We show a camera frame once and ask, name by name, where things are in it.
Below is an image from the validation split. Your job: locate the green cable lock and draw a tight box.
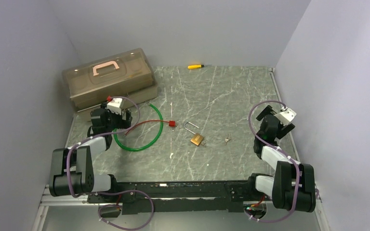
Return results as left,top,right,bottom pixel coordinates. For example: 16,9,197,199
113,103,165,152

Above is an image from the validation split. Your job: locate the red cable padlock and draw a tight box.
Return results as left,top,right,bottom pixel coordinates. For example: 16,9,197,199
124,119,177,137

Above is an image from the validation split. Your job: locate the bunch of small keys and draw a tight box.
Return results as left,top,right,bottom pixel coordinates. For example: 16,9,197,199
225,136,233,145

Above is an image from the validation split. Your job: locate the brass padlock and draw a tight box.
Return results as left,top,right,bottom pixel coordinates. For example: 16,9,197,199
183,121,205,146

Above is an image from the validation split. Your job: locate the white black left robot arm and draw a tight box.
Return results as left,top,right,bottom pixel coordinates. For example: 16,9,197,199
49,108,132,202

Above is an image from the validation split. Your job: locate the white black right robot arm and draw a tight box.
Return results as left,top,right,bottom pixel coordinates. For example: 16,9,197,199
246,105,317,213

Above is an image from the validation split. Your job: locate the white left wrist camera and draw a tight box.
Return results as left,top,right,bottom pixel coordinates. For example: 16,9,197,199
106,96,124,115

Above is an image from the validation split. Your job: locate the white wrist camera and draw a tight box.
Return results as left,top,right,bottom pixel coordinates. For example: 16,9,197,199
106,96,124,115
275,107,297,126

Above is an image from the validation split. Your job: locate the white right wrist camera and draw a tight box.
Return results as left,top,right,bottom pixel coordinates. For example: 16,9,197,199
275,107,297,126

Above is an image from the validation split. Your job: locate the brown translucent toolbox pink handle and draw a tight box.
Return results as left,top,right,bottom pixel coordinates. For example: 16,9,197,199
62,48,158,121

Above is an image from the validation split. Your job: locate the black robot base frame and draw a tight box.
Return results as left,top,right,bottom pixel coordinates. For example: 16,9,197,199
87,180,269,215

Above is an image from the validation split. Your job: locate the yellow handled screwdriver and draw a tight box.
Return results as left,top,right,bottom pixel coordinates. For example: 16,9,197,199
187,64,205,70

